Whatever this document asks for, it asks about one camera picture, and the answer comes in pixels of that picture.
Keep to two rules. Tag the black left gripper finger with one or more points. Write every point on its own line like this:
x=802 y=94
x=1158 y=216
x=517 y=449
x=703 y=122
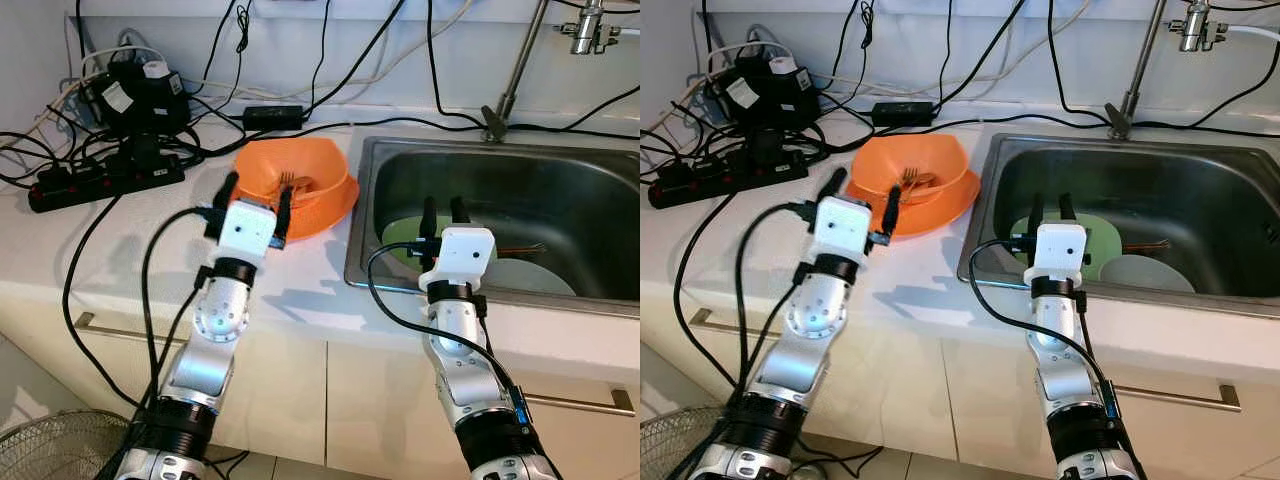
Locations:
x=284 y=210
x=227 y=190
x=833 y=186
x=889 y=210

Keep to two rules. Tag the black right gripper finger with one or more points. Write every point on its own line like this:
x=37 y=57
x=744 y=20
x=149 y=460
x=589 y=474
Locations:
x=460 y=213
x=429 y=218
x=1068 y=210
x=1036 y=214

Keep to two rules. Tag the metal fork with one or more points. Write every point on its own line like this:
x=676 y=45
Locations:
x=292 y=182
x=912 y=180

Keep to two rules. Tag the orange plastic plate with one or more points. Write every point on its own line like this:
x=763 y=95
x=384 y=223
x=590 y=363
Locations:
x=945 y=212
x=325 y=215

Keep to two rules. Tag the orange plastic bowl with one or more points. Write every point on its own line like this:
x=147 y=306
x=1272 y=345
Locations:
x=290 y=155
x=915 y=150

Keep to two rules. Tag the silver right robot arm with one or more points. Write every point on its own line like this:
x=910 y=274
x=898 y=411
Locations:
x=1075 y=380
x=470 y=380

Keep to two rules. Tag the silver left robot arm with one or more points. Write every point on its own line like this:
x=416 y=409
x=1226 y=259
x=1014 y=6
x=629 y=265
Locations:
x=805 y=335
x=215 y=330

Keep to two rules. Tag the brown chopsticks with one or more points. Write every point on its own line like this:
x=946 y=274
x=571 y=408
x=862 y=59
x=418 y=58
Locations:
x=1148 y=246
x=522 y=249

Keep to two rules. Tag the small black adapter brick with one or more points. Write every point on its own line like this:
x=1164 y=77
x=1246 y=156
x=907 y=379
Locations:
x=273 y=117
x=903 y=113

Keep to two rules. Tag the white plate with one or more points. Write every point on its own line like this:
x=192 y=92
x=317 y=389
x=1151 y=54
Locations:
x=535 y=280
x=1148 y=277

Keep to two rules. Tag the stainless steel sink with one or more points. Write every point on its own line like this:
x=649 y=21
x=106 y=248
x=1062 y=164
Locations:
x=560 y=190
x=1190 y=190

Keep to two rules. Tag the black power strip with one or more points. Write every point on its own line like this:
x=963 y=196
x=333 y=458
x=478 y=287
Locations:
x=725 y=182
x=100 y=187

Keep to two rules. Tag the black power adapter pile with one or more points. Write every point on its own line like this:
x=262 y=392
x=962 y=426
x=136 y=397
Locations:
x=765 y=98
x=135 y=100

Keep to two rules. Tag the chrome faucet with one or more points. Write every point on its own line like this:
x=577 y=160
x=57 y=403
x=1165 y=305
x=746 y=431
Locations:
x=1138 y=60
x=517 y=60

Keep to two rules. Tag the chrome water filter tap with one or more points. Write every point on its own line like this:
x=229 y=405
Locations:
x=590 y=28
x=1202 y=25

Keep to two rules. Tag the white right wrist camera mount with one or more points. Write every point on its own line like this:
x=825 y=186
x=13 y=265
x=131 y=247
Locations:
x=1058 y=250
x=460 y=258

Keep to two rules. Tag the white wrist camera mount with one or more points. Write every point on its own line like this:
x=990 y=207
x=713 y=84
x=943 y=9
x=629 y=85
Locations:
x=845 y=228
x=1058 y=250
x=245 y=230
x=460 y=258

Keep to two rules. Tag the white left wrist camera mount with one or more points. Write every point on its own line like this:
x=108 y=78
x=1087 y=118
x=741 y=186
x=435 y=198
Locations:
x=245 y=230
x=845 y=228

